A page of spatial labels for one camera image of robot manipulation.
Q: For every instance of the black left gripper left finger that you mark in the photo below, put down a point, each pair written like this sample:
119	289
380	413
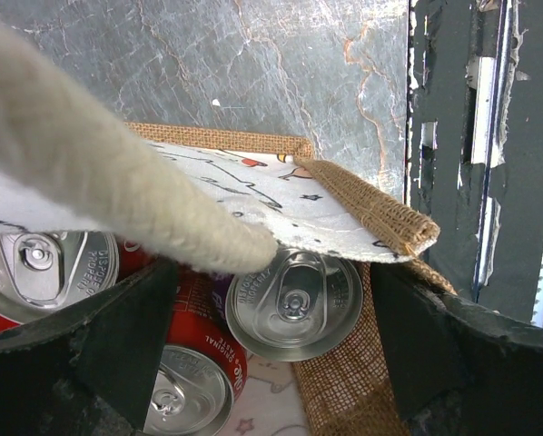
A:
90	368

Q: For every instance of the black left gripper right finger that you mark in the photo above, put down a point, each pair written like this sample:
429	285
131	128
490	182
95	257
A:
456	368

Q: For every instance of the red cola can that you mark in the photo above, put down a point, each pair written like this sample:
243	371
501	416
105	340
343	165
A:
203	369
41	273

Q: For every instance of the purple soda can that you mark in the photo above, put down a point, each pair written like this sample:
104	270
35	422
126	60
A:
299	307

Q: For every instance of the canvas bag with cat print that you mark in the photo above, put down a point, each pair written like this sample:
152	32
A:
57	139

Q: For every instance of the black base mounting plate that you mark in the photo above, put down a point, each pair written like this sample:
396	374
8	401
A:
475	147

